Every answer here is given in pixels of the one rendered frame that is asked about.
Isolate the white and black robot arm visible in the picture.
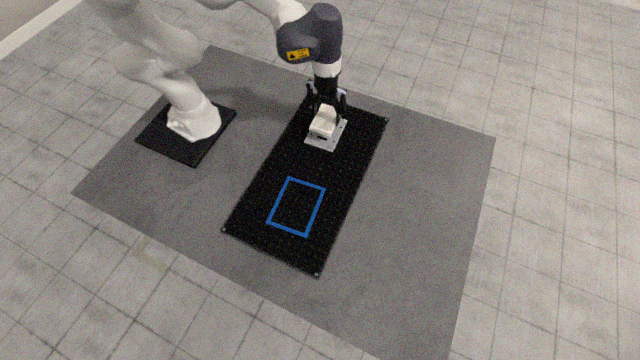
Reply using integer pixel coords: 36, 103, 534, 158
85, 0, 343, 142

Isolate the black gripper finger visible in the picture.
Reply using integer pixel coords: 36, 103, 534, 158
306, 79, 323, 119
326, 88, 347, 127

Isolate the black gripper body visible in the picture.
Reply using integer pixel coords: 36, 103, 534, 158
314, 73, 339, 97

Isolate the blue tape outline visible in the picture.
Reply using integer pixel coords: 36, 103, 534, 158
266, 176, 326, 238

